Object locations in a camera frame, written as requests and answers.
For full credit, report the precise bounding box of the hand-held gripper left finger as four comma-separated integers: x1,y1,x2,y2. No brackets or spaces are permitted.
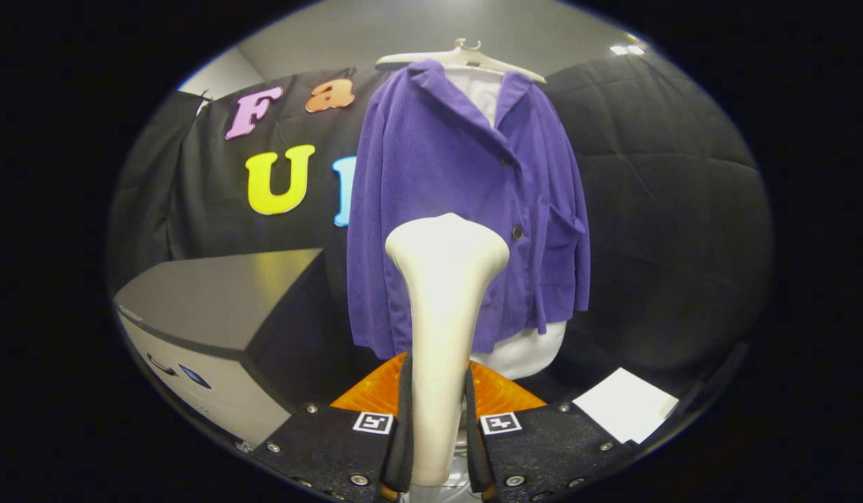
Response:
249,351,416,502

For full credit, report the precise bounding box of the cream plastic clothes hanger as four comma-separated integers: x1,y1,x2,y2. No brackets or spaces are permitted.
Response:
375,38,547,85

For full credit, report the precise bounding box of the grey cabinet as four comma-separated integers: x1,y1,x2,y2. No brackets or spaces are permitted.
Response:
113,248,348,448

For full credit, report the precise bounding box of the white shirt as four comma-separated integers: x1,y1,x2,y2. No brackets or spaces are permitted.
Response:
445,66,568,380

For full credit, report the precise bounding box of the black backdrop cloth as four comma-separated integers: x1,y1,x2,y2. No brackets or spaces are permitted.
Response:
106,52,774,420

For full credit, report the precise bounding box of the purple jacket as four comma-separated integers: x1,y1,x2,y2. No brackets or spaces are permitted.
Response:
346,59,591,360

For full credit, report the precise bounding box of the white paper sheet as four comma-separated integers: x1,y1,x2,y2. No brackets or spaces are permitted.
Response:
573,367,680,445

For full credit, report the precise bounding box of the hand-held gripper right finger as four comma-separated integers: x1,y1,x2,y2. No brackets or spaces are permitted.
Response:
465,360,638,502

